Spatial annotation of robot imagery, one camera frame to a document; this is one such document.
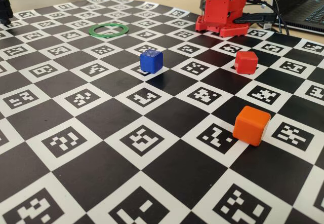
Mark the blue cube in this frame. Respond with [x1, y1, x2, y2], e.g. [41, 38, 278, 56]
[139, 48, 164, 74]

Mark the orange cube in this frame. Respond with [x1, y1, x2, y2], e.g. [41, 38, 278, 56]
[232, 105, 272, 147]

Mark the red cube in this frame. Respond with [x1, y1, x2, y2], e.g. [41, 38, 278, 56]
[234, 51, 259, 75]

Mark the black white marker checkerboard mat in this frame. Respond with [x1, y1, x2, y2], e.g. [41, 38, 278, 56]
[0, 0, 324, 224]

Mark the black power adapter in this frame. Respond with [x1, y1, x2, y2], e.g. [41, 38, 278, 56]
[233, 13, 276, 24]

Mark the green ring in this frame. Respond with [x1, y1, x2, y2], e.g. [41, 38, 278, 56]
[88, 23, 129, 40]

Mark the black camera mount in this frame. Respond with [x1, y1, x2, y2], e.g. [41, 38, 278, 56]
[0, 0, 14, 27]

